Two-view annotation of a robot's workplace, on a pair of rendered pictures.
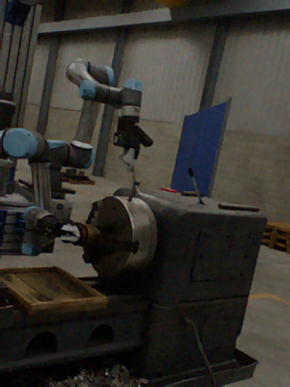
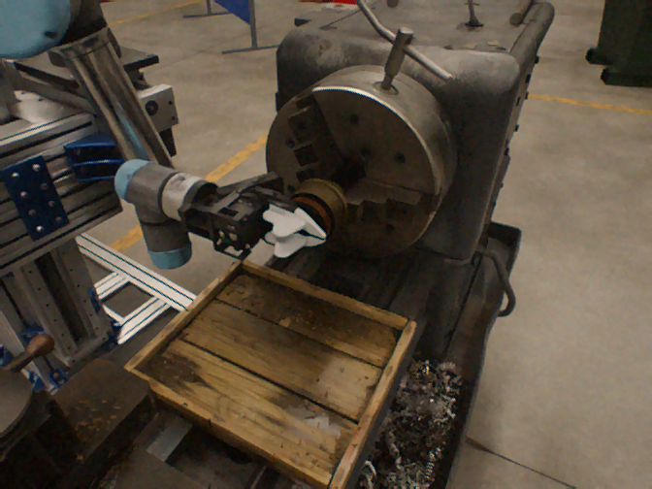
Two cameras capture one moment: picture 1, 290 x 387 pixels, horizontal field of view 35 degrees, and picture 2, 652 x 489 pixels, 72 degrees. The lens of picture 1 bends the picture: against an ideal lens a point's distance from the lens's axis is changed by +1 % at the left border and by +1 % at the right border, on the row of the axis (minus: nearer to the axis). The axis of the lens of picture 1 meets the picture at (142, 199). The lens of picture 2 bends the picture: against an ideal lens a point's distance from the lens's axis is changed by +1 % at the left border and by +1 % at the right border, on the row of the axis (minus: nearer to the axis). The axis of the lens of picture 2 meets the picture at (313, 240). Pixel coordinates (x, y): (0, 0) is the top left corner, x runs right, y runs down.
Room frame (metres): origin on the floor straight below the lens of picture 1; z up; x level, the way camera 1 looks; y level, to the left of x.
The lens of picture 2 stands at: (1.17, 0.39, 1.46)
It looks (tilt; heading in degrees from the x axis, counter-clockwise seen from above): 38 degrees down; 339
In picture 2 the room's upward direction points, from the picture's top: straight up
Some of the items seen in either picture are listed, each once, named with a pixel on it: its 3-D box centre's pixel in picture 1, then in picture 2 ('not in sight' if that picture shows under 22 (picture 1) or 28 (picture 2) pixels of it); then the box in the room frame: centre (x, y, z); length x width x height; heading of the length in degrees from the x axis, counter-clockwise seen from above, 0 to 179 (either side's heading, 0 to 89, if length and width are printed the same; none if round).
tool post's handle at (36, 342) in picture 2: not in sight; (30, 354); (1.50, 0.53, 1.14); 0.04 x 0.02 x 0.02; 131
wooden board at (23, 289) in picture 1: (45, 287); (277, 352); (1.62, 0.28, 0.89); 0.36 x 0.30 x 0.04; 41
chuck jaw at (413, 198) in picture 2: (116, 242); (389, 203); (1.68, 0.07, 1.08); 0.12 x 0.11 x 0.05; 41
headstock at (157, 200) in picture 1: (183, 241); (415, 103); (2.08, -0.22, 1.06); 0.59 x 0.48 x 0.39; 131
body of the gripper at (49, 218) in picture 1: (53, 226); (228, 215); (1.73, 0.31, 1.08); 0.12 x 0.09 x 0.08; 40
